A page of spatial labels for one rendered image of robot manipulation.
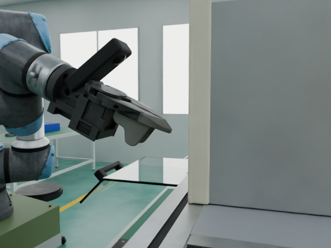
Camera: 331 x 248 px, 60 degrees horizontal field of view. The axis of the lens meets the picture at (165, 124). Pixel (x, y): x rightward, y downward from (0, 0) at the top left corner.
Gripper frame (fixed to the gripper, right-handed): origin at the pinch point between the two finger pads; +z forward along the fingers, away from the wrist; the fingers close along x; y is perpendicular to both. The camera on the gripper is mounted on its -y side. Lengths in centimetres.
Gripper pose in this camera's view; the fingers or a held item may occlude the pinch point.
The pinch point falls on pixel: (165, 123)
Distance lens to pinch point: 45.2
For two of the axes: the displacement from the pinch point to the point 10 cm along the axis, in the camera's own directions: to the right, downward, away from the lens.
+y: -4.1, 8.9, 2.0
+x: -2.9, 0.8, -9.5
